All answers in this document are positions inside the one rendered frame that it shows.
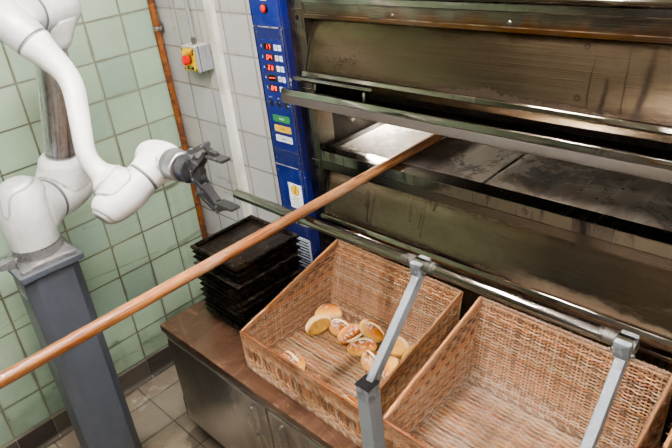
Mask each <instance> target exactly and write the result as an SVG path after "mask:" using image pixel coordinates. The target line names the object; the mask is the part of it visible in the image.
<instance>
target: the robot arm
mask: <svg viewBox="0 0 672 448"><path fill-rule="evenodd" d="M80 15H81V4H80V1H79V0H0V40H1V41H2V42H3V43H5V44H6V45H7V46H8V47H10V48H11V49H13V50H14V51H15V52H17V53H18V54H19V55H21V56H22V57H23V58H25V59H27V60H28V61H30V62H32V63H33V64H34V66H35V75H36V83H37V92H38V101H39V109H40V118H41V127H42V136H43V144H44V153H43V154H42V155H41V156H40V157H39V158H38V163H37V169H36V174H35V177H33V176H28V175H27V176H26V175H20V176H15V177H12V178H9V179H7V180H5V181H4V182H3V183H1V185H0V227H1V230H2V232H3V235H4V237H5V239H6V241H7V243H8V245H9V247H10V249H11V253H8V254H6V255H5V256H4V259H5V260H3V261H1V262H0V272H3V271H7V270H11V269H14V268H16V269H17V270H18V271H19V272H20V275H21V276H22V277H25V276H28V275H30V274H32V273H33V272H35V271H37V270H39V269H42V268H44V267H46V266H48V265H51V264H53V263H55V262H57V261H59V260H62V259H64V258H66V257H70V256H73V255H75V254H76V253H77V250H76V248H74V247H71V246H69V245H68V244H67V243H66V242H64V241H63V239H62V237H61V235H60V232H59V228H58V227H59V226H60V225H61V223H62V221H63V219H64V217H66V216H67V215H69V214H71V213H72V212H74V211H75V210H76V209H78V208H79V207H80V206H81V205H82V204H84V203H85V202H86V201H87V200H88V199H89V198H90V196H91V195H92V194H93V192H95V194H96V196H95V197H94V198H93V200H92V203H91V210H92V213H93V215H94V216H95V217H97V218H98V219H99V220H101V221H103V222H104V223H106V224H110V225H111V224H116V223H119V222H122V221H124V220H125V219H127V218H128V217H130V216H131V215H133V214H134V213H135V212H136V211H137V210H139V209H140V208H141V207H142V206H143V205H144V204H145V203H146V202H147V201H148V200H149V198H150V197H151V195H152V194H153V193H154V192H155V191H156V190H157V189H158V188H159V187H160V186H162V185H163V184H164V183H166V182H168V181H169V180H173V181H176V182H179V183H183V182H185V183H188V184H194V185H195V186H196V187H197V192H195V194H196V196H198V197H200V198H201V199H202V200H203V201H204V202H205V203H206V204H207V205H208V206H209V207H210V208H211V209H212V210H213V211H214V212H215V213H216V214H218V213H220V212H222V211H230V212H233V211H235V210H237V209H239V208H240V205H238V204H235V203H233V202H230V201H228V200H226V199H223V200H222V199H221V198H220V197H219V195H218V194H217V193H216V191H215V190H214V189H213V187H212V186H211V182H210V181H209V179H208V178H207V174H206V168H205V167H204V166H205V164H206V163H207V162H206V161H207V160H211V161H214V162H217V163H220V164H223V163H225V162H228V161H230V160H231V158H230V157H228V156H225V155H222V154H219V152H218V151H216V150H213V149H212V148H210V145H211V143H210V142H209V141H207V142H205V143H202V144H200V145H198V146H197V147H193V148H190V149H188V150H186V151H184V150H182V149H179V148H178V147H177V146H175V145H173V144H171V143H169V142H166V141H162V140H147V141H144V142H142V143H141V144H140V145H139V146H138V147H137V149H136V151H135V159H134V161H133V162H132V163H131V164H130V165H129V166H128V167H127V168H125V167H122V166H120V165H111V164H108V163H106V162H105V161H103V160H102V159H101V158H100V156H99V155H98V153H97V151H96V149H95V145H94V139H93V133H92V126H91V119H90V112H89V106H88V99H87V93H86V89H85V86H84V83H83V80H82V78H81V76H80V74H79V72H78V70H77V69H76V67H75V66H74V64H73V63H72V62H71V60H70V59H69V54H68V47H70V45H71V43H72V41H73V36H74V32H75V28H76V24H77V22H78V21H79V18H80ZM203 149H204V151H202V152H201V153H202V154H201V155H200V157H199V158H196V157H195V155H196V154H197V153H198V152H199V151H201V150H203ZM205 182H206V183H207V184H204V183H205ZM203 184H204V185H203Z"/></svg>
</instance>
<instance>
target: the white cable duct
mask: <svg viewBox="0 0 672 448"><path fill-rule="evenodd" d="M202 3H203V8H204V13H205V18H206V23H207V29H208V34H209V39H210V44H211V49H212V54H213V59H214V64H215V70H216V75H217V80H218V85H219V90H220V95H221V100H222V106H223V111H224V116H225V121H226V126H227V131H228V136H229V141H230V147H231V152H232V157H233V162H234V167H235V172H236V177H237V182H238V188H239V190H242V191H245V192H247V193H249V189H248V183H247V178H246V173H245V167H244V162H243V157H242V151H241V146H240V140H239V135H238V130H237V124H236V119H235V114H234V108H233V103H232V98H231V92H230V87H229V82H228V76H227V71H226V66H225V60H224V55H223V50H222V44H221V39H220V34H219V28H218V23H217V18H216V12H215V7H214V2H213V0H202ZM241 203H242V208H243V213H244V218H245V217H247V216H249V215H253V210H252V205H251V204H249V203H246V202H244V201H241ZM253 216H254V215H253Z"/></svg>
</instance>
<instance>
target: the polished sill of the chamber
mask: <svg viewBox="0 0 672 448"><path fill-rule="evenodd" d="M321 155H322V161H326V162H329V163H333V164H336V165H340V166H344V167H347V168H351V169H354V170H358V171H361V172H365V171H367V170H369V169H370V168H372V167H374V166H376V165H378V164H380V163H381V162H383V161H385V160H387V159H386V158H382V157H378V156H375V155H371V154H367V153H363V152H359V151H355V150H351V149H347V148H343V147H339V146H335V145H331V146H329V147H327V148H325V149H323V150H321ZM378 176H379V177H382V178H386V179H389V180H393V181H396V182H400V183H403V184H407V185H410V186H414V187H418V188H421V189H425V190H428V191H432V192H435V193H439V194H442V195H446V196H449V197H453V198H456V199H460V200H463V201H467V202H470V203H474V204H477V205H481V206H484V207H488V208H492V209H495V210H499V211H502V212H506V213H509V214H513V215H516V216H520V217H523V218H527V219H530V220H534V221H537V222H541V223H544V224H548V225H551V226H555V227H558V228H562V229H566V230H569V231H573V232H576V233H580V234H583V235H587V236H590V237H594V238H597V239H601V240H604V241H608V242H611V243H615V244H618V245H622V246H625V247H629V248H632V249H636V250H640V251H643V252H647V253H650V254H654V255H657V256H661V257H664V258H668V259H671V260H672V232H671V231H667V230H663V229H659V228H656V227H652V226H648V225H644V224H640V223H636V222H632V221H628V220H624V219H620V218H617V217H613V216H609V215H605V214H601V213H597V212H593V211H589V210H585V209H581V208H578V207H574V206H570V205H566V204H562V203H558V202H554V201H550V200H546V199H542V198H538V197H535V196H531V195H527V194H523V193H519V192H515V191H511V190H507V189H503V188H499V187H496V186H492V185H488V184H484V183H480V182H476V181H472V180H468V179H464V178H460V177H456V176H453V175H449V174H445V173H441V172H437V171H433V170H429V169H425V168H421V167H417V166H414V165H410V164H406V163H402V162H401V163H399V164H397V165H396V166H394V167H392V168H390V169H388V170H387V171H385V172H383V173H381V174H380V175H378Z"/></svg>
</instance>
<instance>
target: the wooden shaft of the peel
mask: <svg viewBox="0 0 672 448"><path fill-rule="evenodd" d="M445 137H446V136H442V135H437V134H432V135H430V136H429V137H427V138H425V139H423V140H421V141H419V142H418V143H416V144H414V145H412V146H410V147H409V148H407V149H405V150H403V151H401V152H399V153H398V154H396V155H394V156H392V157H390V158H389V159H387V160H385V161H383V162H381V163H380V164H378V165H376V166H374V167H372V168H370V169H369V170H367V171H365V172H363V173H361V174H360V175H358V176H356V177H354V178H352V179H350V180H349V181H347V182H345V183H343V184H341V185H340V186H338V187H336V188H334V189H332V190H330V191H329V192H327V193H325V194H323V195H321V196H320V197H318V198H316V199H314V200H312V201H310V202H309V203H307V204H305V205H303V206H301V207H300V208H298V209H296V210H294V211H292V212H290V213H289V214H287V215H285V216H283V217H281V218H280V219H278V220H276V221H274V222H272V223H270V224H269V225H267V226H265V227H263V228H261V229H260V230H258V231H256V232H254V233H252V234H251V235H249V236H247V237H245V238H243V239H241V240H240V241H238V242H236V243H234V244H232V245H231V246H229V247H227V248H225V249H223V250H221V251H220V252H218V253H216V254H214V255H212V256H211V257H209V258H207V259H205V260H203V261H201V262H200V263H198V264H196V265H194V266H192V267H191V268H189V269H187V270H185V271H183V272H181V273H180V274H178V275H176V276H174V277H172V278H171V279H169V280H167V281H165V282H163V283H161V284H160V285H158V286H156V287H154V288H152V289H151V290H149V291H147V292H145V293H143V294H141V295H140V296H138V297H136V298H134V299H132V300H131V301H129V302H127V303H125V304H123V305H122V306H120V307H118V308H116V309H114V310H112V311H111V312H109V313H107V314H105V315H103V316H102V317H100V318H98V319H96V320H94V321H92V322H91V323H89V324H87V325H85V326H83V327H82V328H80V329H78V330H76V331H74V332H72V333H71V334H69V335H67V336H65V337H63V338H62V339H60V340H58V341H56V342H54V343H52V344H51V345H49V346H47V347H45V348H43V349H42V350H40V351H38V352H36V353H34V354H32V355H31V356H29V357H27V358H25V359H23V360H22V361H20V362H18V363H16V364H14V365H12V366H11V367H9V368H7V369H5V370H3V371H2V372H0V390H1V389H2V388H4V387H6V386H8V385H9V384H11V383H13V382H15V381H16V380H18V379H20V378H22V377H24V376H25V375H27V374H29V373H31V372H32V371H34V370H36V369H38V368H39V367H41V366H43V365H45V364H46V363H48V362H50V361H52V360H53V359H55V358H57V357H59V356H61V355H62V354H64V353H66V352H68V351H69V350H71V349H73V348H75V347H76V346H78V345H80V344H82V343H83V342H85V341H87V340H89V339H91V338H92V337H94V336H96V335H98V334H99V333H101V332H103V331H105V330H106V329H108V328H110V327H112V326H113V325H115V324H117V323H119V322H120V321H122V320H124V319H126V318H128V317H129V316H131V315H133V314H135V313H136V312H138V311H140V310H142V309H143V308H145V307H147V306H149V305H150V304H152V303H154V302H156V301H158V300H159V299H161V298H163V297H165V296H166V295H168V294H170V293H172V292H173V291H175V290H177V289H179V288H180V287H182V286H184V285H186V284H187V283H189V282H191V281H193V280H195V279H196V278H198V277H200V276H202V275H203V274H205V273H207V272H209V271H210V270H212V269H214V268H216V267H217V266H219V265H221V264H223V263H225V262H226V261H228V260H230V259H232V258H233V257H235V256H237V255H239V254H240V253H242V252H244V251H246V250H247V249H249V248H251V247H253V246H254V245H256V244H258V243H260V242H262V241H263V240H265V239H267V238H269V237H270V236H272V235H274V234H276V233H277V232H279V231H281V230H283V229H284V228H286V227H288V226H290V225H292V224H293V223H295V222H297V221H299V220H300V219H302V218H304V217H306V216H307V215H309V214H311V213H313V212H314V211H316V210H318V209H320V208H321V207H323V206H325V205H327V204H329V203H330V202H332V201H334V200H336V199H337V198H339V197H341V196H343V195H344V194H346V193H348V192H350V191H351V190H353V189H355V188H357V187H359V186H360V185H362V184H364V183H366V182H367V181H369V180H371V179H373V178H374V177H376V176H378V175H380V174H381V173H383V172H385V171H387V170H388V169H390V168H392V167H394V166H396V165H397V164H399V163H401V162H403V161H404V160H406V159H408V158H410V157H411V156H413V155H415V154H417V153H418V152H420V151H422V150H424V149H426V148H427V147H429V146H431V145H433V144H434V143H436V142H438V141H440V140H441V139H443V138H445Z"/></svg>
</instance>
